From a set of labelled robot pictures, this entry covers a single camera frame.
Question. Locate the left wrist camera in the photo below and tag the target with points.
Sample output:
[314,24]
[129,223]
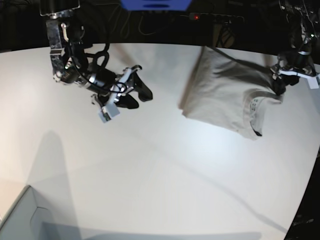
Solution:
[314,82]

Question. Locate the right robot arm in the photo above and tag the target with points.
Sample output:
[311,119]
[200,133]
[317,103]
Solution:
[72,65]

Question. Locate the grey t-shirt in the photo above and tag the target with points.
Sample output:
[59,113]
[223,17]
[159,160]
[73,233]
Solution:
[230,93]

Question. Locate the blue box at top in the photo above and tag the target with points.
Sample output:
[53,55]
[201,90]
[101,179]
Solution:
[155,5]

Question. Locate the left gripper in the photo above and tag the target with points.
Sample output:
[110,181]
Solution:
[294,66]

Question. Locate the power strip with red light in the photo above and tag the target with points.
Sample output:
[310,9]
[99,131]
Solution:
[215,18]

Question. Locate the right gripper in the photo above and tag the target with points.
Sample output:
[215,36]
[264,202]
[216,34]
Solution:
[104,83]

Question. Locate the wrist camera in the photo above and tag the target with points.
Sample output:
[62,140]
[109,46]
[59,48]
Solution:
[314,82]
[108,112]

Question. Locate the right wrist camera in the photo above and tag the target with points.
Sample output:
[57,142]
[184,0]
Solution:
[108,112]

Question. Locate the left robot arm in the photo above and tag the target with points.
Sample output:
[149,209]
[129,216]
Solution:
[303,17]

